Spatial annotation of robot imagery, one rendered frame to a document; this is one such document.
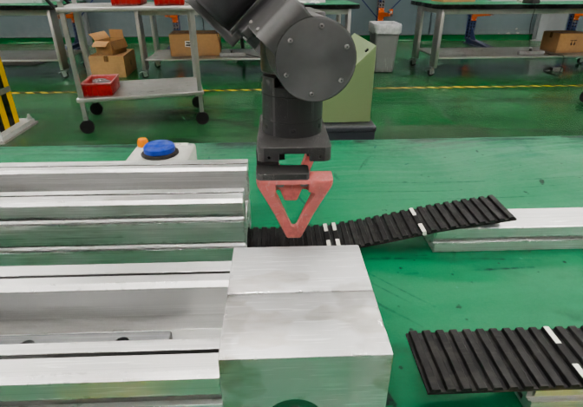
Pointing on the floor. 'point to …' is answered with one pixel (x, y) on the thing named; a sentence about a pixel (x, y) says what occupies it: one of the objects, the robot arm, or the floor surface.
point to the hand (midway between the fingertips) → (291, 210)
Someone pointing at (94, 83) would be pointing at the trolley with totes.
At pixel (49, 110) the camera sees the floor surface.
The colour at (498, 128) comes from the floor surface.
